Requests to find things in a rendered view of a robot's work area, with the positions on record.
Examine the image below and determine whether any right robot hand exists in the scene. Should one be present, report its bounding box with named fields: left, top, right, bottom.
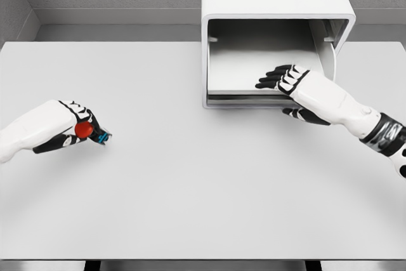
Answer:
left=254, top=64, right=342, bottom=126

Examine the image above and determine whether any red-knob load switch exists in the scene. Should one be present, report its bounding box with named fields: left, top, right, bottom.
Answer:
left=74, top=120, right=114, bottom=147

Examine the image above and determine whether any white cabinet drawer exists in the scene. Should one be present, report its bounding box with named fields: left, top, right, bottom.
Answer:
left=206, top=41, right=337, bottom=101

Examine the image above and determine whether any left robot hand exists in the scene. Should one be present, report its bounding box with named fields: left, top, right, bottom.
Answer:
left=29, top=99, right=103, bottom=155

